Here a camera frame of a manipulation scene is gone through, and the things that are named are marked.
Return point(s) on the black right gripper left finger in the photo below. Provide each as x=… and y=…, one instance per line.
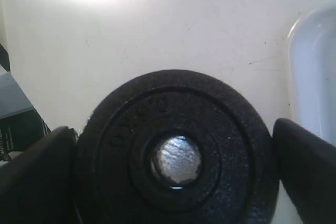
x=36, y=186

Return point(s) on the white plastic tray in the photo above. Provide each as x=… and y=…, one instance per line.
x=311, y=65

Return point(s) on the chrome dumbbell bar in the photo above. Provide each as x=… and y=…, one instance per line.
x=176, y=161

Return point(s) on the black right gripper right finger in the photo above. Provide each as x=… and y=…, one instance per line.
x=307, y=170

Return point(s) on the grey box beside table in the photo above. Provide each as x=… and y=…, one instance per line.
x=21, y=124

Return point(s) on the black added weight plate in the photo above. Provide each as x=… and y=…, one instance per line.
x=114, y=180

